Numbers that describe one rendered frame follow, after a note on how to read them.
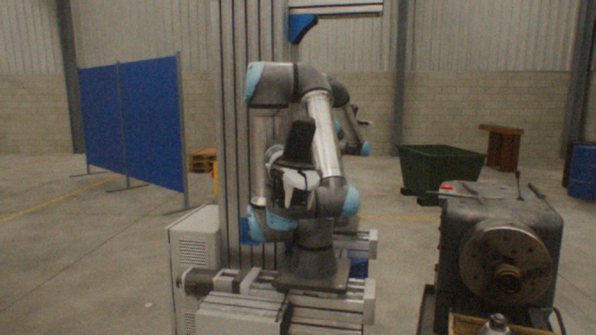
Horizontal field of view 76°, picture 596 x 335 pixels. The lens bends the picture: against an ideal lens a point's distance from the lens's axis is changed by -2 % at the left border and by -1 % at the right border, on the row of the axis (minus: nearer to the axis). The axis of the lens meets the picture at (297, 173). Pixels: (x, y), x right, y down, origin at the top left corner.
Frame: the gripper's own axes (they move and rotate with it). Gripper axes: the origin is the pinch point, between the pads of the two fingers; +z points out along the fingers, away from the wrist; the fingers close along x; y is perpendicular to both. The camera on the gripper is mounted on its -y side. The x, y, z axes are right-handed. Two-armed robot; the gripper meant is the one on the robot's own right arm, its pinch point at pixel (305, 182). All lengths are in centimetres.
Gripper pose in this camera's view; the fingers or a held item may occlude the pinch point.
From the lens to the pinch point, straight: 60.2
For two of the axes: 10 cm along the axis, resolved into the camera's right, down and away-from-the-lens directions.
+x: -9.8, -1.0, -1.8
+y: -1.4, 9.7, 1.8
